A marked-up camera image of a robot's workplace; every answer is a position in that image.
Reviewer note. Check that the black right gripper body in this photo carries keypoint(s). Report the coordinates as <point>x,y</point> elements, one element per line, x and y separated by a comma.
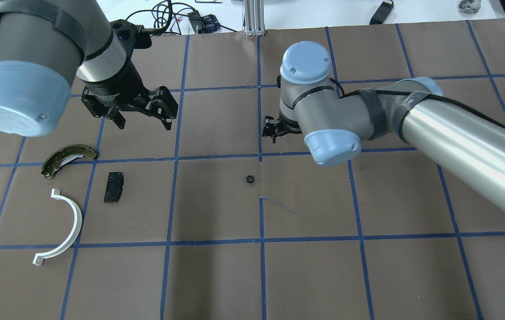
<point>286,126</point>

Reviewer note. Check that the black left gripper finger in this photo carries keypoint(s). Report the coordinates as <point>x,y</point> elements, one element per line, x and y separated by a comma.
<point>118,119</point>
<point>167,122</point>

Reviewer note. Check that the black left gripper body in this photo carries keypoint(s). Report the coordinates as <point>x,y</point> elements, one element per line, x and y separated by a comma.
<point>118,86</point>

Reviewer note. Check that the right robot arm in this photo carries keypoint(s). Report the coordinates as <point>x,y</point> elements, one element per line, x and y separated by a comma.
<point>457,137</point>

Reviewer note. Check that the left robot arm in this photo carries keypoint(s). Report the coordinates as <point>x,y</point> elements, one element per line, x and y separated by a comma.
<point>46,44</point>

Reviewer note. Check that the black brake pad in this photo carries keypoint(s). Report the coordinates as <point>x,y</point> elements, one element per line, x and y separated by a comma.
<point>114,187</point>

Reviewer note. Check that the olive green brake shoe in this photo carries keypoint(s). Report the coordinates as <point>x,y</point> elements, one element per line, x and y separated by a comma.
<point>64,156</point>

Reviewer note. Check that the black power adapter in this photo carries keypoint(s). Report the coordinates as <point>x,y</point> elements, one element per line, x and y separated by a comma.
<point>382,12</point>

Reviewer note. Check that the aluminium frame post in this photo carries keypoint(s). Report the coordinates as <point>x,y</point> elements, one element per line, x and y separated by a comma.
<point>253,17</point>

